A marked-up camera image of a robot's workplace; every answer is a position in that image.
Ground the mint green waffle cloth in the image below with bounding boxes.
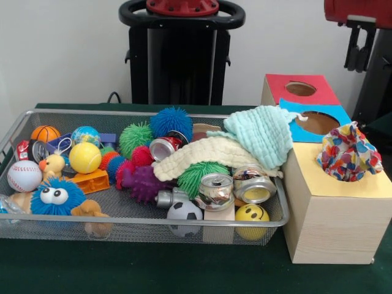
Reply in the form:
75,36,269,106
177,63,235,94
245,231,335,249
224,105,309,170

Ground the blue spiky puffer ball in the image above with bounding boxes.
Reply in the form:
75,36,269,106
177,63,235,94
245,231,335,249
30,177,88,216
149,106,194,143

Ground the cream waffle cloth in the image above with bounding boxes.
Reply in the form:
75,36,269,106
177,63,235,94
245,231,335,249
153,131,284,188

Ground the wooden box with three holes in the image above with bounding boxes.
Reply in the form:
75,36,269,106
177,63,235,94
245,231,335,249
260,73,392,265

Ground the small soccer ball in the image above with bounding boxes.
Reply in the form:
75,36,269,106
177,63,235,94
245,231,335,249
166,200,205,238

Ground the confetti print cloth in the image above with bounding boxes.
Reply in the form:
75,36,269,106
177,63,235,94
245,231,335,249
316,121,384,183

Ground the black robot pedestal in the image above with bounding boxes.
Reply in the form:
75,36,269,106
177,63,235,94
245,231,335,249
118,0,246,107

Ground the shallow mesh bin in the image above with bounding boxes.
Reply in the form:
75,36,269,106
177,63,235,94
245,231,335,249
0,108,291,247

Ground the yellow smiley ball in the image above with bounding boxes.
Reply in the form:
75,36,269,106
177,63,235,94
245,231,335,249
235,203,272,241

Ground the white baseball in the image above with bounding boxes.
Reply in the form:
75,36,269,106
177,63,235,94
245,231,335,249
7,160,43,193

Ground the dark green table cloth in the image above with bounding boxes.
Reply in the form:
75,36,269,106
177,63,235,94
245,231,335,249
0,103,392,294

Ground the yellow tennis ball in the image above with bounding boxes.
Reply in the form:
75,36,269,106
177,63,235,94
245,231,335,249
68,142,102,175

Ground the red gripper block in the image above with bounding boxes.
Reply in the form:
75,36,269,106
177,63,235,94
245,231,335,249
323,0,392,74

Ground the silver crushed can pull tab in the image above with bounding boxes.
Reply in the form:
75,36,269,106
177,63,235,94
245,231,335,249
194,173,236,212

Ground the crushed can yellow base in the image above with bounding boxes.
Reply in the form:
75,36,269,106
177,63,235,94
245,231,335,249
232,164,278,205

